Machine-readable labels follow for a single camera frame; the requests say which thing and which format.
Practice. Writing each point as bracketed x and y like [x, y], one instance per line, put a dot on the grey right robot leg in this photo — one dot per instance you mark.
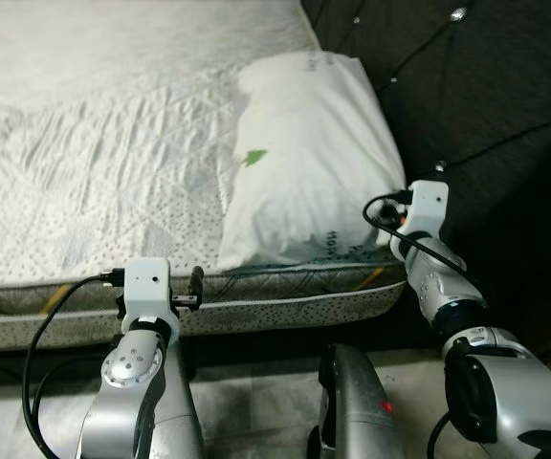
[357, 411]

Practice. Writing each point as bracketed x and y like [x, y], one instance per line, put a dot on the black tufted headboard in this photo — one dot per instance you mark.
[486, 96]

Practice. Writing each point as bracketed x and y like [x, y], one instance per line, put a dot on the grey left robot leg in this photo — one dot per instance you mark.
[182, 411]

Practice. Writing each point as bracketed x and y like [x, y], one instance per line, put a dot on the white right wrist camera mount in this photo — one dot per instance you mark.
[427, 206]

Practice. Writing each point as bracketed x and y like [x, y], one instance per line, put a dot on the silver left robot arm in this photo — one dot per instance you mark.
[127, 392]

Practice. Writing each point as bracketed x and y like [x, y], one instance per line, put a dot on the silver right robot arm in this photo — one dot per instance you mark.
[486, 373]

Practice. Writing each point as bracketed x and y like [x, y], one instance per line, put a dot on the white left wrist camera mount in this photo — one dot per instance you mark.
[148, 287]

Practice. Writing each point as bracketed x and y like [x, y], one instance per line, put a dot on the white quilted mattress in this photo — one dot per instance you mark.
[113, 124]

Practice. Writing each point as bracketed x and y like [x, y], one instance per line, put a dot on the white pillow with green leaf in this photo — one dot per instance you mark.
[314, 163]

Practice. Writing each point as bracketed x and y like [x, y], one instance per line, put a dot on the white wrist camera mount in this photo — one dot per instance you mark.
[148, 287]
[427, 206]

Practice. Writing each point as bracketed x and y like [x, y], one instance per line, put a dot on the grey robot leg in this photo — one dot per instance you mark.
[182, 411]
[357, 411]

